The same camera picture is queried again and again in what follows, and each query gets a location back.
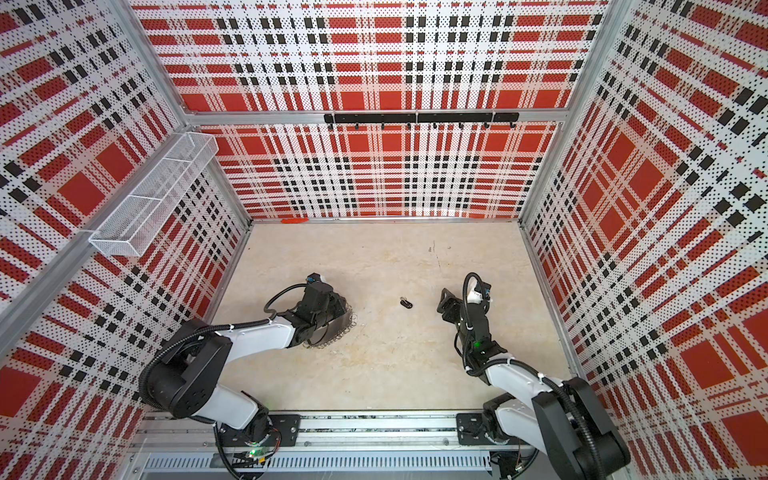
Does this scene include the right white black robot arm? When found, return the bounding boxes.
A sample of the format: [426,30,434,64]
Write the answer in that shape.
[437,289,631,479]

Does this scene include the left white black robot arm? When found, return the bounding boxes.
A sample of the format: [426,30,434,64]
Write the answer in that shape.
[138,274,352,443]

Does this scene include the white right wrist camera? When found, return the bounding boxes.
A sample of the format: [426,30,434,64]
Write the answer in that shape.
[466,288,490,304]

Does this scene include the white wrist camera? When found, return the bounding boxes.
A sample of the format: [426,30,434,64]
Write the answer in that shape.
[306,273,325,284]
[466,288,490,304]

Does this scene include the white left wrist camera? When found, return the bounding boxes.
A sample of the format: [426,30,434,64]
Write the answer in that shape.
[306,273,325,284]

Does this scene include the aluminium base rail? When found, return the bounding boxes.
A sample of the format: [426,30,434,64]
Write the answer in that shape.
[121,410,536,479]

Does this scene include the black wall hook rail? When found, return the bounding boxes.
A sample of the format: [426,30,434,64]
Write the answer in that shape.
[323,112,520,128]

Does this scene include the white wire mesh basket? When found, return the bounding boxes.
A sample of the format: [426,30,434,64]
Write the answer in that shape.
[89,132,218,257]

